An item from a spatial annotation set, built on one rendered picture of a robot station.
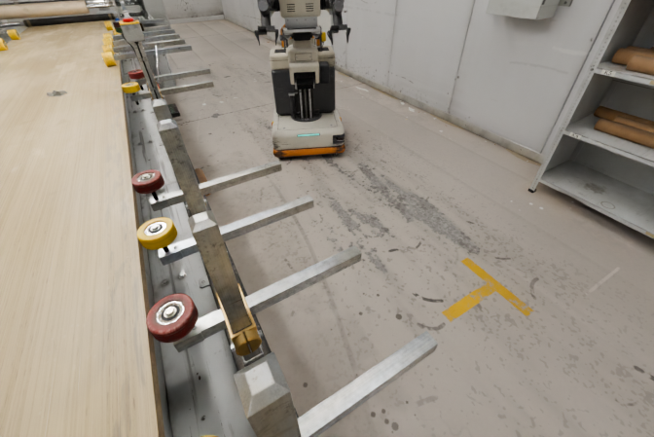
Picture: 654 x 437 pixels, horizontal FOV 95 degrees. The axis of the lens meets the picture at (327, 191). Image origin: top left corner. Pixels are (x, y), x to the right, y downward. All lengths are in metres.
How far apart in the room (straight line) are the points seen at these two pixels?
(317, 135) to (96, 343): 2.16
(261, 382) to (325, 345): 1.28
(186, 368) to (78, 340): 0.30
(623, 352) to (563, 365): 0.30
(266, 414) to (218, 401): 0.57
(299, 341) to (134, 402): 1.05
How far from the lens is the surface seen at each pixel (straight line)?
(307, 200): 0.91
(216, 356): 0.90
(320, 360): 1.52
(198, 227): 0.45
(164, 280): 1.09
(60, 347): 0.71
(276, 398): 0.28
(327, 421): 0.60
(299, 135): 2.54
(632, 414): 1.85
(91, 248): 0.86
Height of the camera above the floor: 1.40
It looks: 38 degrees down
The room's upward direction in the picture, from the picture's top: 1 degrees counter-clockwise
